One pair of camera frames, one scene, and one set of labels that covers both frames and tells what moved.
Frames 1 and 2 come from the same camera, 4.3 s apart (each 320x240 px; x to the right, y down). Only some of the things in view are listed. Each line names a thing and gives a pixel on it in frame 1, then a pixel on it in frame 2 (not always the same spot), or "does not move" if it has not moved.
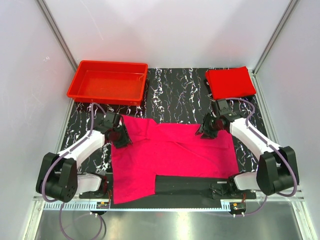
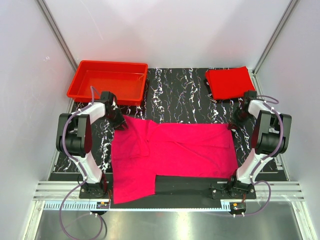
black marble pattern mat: [175, 96] does not move
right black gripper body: [205, 129] -> [236, 120]
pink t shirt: [166, 150] does not move
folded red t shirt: [230, 82] does not move
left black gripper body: [124, 136] -> [117, 120]
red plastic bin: [109, 82] does not move
